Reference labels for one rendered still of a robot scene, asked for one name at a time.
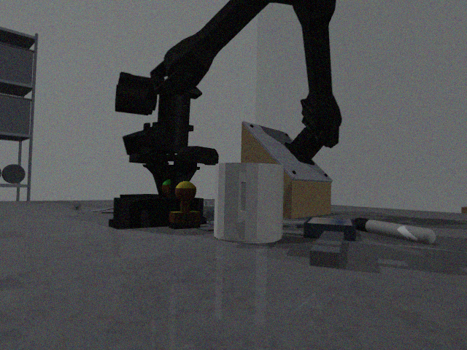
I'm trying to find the rubber stamp with yellow knob handle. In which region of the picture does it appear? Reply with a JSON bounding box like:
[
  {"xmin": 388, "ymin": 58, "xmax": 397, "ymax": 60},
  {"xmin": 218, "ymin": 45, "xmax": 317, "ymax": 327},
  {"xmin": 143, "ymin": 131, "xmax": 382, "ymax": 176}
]
[{"xmin": 169, "ymin": 181, "xmax": 201, "ymax": 230}]

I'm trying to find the grey mug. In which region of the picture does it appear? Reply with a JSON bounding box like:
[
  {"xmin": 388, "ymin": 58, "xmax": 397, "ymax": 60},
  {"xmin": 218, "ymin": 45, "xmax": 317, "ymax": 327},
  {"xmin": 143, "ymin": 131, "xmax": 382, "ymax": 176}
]
[{"xmin": 214, "ymin": 163, "xmax": 284, "ymax": 244}]

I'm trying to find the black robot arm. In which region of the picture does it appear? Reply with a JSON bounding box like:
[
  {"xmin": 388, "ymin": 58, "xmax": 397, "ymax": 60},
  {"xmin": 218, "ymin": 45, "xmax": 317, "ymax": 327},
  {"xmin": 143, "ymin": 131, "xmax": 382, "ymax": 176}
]
[{"xmin": 115, "ymin": 0, "xmax": 342, "ymax": 165}]

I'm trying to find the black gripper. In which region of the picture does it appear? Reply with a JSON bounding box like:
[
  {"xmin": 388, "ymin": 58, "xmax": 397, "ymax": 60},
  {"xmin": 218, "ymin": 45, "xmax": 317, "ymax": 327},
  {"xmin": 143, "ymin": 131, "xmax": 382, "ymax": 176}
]
[{"xmin": 129, "ymin": 115, "xmax": 219, "ymax": 198}]

